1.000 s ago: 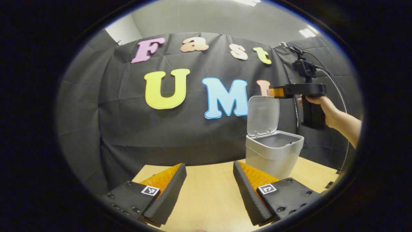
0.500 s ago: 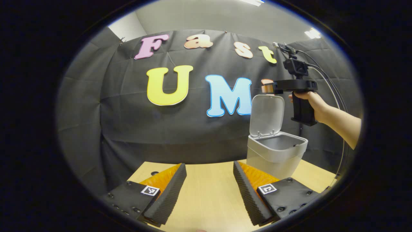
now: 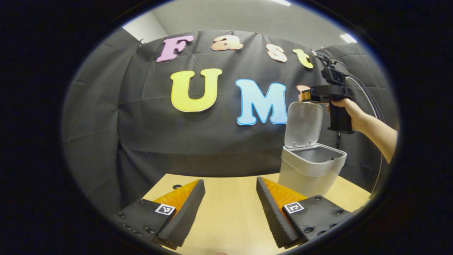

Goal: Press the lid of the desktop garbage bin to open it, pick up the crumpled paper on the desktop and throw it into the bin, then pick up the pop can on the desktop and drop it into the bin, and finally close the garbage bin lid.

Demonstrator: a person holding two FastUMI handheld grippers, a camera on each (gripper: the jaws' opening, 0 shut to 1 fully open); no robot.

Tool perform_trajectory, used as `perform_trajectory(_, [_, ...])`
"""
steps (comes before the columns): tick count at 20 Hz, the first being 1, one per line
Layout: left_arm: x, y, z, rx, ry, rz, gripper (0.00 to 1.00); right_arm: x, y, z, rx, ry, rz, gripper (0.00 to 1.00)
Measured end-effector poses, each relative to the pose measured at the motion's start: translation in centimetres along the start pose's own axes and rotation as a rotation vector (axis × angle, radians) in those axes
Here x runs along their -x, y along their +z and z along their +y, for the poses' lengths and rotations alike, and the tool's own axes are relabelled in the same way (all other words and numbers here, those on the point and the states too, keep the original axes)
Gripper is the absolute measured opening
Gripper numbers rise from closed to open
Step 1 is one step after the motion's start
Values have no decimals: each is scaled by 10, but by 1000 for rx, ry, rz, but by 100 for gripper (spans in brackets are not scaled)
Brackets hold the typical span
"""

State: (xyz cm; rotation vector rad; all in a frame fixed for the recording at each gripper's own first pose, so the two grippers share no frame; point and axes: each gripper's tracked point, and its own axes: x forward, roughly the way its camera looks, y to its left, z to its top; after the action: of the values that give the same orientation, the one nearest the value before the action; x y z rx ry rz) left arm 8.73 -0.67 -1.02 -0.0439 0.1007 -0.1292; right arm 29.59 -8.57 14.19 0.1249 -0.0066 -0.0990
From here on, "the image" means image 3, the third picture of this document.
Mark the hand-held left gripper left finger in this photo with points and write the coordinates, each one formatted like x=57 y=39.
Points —
x=185 y=212

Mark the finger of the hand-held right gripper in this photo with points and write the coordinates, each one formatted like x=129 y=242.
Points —
x=311 y=95

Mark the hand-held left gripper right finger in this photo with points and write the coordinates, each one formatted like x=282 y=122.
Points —
x=274 y=212

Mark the white desktop garbage bin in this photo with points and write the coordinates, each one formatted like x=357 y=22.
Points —
x=308 y=170

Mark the wooden desktop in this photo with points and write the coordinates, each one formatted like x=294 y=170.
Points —
x=230 y=212

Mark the ceiling light panel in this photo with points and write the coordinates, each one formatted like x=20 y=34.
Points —
x=348 y=38
x=281 y=2

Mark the black backdrop cloth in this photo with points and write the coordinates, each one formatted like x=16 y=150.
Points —
x=194 y=141

